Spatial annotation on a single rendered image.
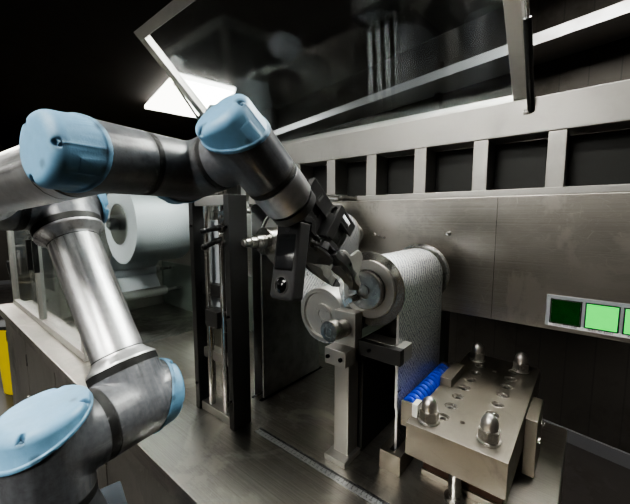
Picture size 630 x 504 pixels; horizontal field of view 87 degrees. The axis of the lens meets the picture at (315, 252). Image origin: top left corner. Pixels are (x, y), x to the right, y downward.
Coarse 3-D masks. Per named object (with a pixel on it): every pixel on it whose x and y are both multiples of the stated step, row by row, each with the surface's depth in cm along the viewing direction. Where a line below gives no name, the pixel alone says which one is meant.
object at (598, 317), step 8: (592, 312) 70; (600, 312) 69; (608, 312) 68; (616, 312) 67; (592, 320) 70; (600, 320) 69; (608, 320) 68; (616, 320) 67; (600, 328) 69; (608, 328) 68; (616, 328) 67
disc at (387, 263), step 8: (368, 256) 65; (376, 256) 64; (384, 256) 63; (384, 264) 63; (392, 264) 62; (392, 272) 62; (400, 280) 62; (400, 288) 62; (344, 296) 70; (400, 296) 62; (344, 304) 70; (400, 304) 62; (392, 312) 63; (368, 320) 67; (376, 320) 66; (384, 320) 64
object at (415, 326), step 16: (432, 304) 76; (400, 320) 63; (416, 320) 70; (432, 320) 77; (400, 336) 64; (416, 336) 70; (432, 336) 78; (416, 352) 71; (432, 352) 78; (400, 368) 65; (416, 368) 71; (432, 368) 79; (400, 384) 65; (416, 384) 72; (400, 400) 66
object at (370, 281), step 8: (360, 272) 65; (368, 272) 64; (360, 280) 65; (368, 280) 64; (376, 280) 63; (360, 288) 65; (368, 288) 64; (376, 288) 63; (384, 288) 63; (360, 296) 66; (368, 296) 64; (376, 296) 63; (384, 296) 63; (360, 304) 65; (368, 304) 64; (376, 304) 63
